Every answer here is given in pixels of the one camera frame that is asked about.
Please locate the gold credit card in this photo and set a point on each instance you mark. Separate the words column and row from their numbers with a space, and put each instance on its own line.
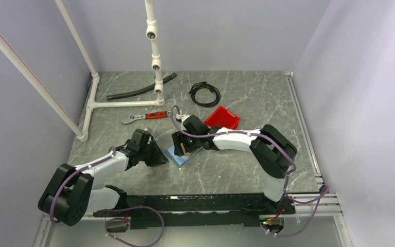
column 188, row 152

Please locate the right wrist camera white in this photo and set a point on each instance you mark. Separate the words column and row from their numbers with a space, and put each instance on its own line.
column 181, row 117

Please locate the red handled adjustable wrench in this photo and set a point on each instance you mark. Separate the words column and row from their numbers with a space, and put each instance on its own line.
column 154, row 115

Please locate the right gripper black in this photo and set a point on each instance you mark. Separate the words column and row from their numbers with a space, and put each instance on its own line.
column 178, row 138

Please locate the aluminium rail right side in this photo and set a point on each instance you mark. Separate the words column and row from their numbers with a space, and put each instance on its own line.
column 329, row 205

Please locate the white PVC pipe frame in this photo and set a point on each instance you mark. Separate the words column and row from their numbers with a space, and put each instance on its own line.
column 83, row 133

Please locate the blue card holder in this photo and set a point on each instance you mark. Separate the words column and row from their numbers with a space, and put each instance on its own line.
column 180, row 161

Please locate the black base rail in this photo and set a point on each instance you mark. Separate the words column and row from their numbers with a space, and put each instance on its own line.
column 246, row 209

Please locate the red plastic bin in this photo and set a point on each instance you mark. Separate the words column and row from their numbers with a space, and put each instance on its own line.
column 222, row 117

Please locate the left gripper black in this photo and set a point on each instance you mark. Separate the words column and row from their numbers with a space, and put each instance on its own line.
column 159, row 158

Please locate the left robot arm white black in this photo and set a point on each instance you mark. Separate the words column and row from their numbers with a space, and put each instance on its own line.
column 69, row 194

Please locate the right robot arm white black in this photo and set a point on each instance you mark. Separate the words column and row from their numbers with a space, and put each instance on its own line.
column 271, row 149

